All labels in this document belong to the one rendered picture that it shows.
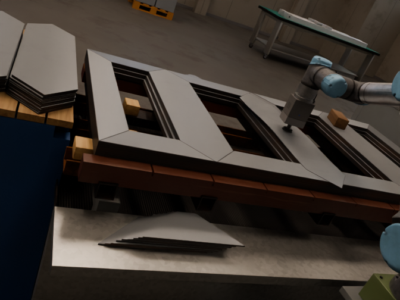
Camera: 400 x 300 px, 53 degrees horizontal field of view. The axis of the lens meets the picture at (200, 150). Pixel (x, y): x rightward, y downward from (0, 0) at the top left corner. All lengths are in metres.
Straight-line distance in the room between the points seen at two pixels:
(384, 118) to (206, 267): 1.60
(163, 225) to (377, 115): 1.66
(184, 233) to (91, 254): 0.24
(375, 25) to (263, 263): 11.09
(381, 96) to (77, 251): 1.03
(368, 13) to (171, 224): 10.95
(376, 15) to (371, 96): 10.51
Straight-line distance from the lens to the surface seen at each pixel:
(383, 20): 12.14
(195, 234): 1.08
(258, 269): 1.15
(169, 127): 1.27
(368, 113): 2.50
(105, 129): 1.10
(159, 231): 1.04
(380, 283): 1.26
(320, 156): 1.55
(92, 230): 1.04
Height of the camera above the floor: 1.36
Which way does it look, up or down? 25 degrees down
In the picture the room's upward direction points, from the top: 23 degrees clockwise
